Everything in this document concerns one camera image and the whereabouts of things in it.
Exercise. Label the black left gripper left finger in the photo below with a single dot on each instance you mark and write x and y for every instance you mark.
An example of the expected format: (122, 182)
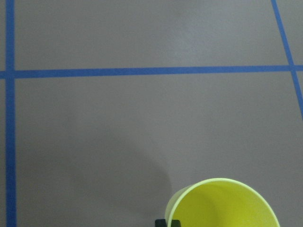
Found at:
(160, 223)

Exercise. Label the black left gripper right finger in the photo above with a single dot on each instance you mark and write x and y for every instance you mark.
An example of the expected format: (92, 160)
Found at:
(175, 223)

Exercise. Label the yellow plastic cup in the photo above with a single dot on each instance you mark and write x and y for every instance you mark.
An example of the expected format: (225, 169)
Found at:
(219, 202)

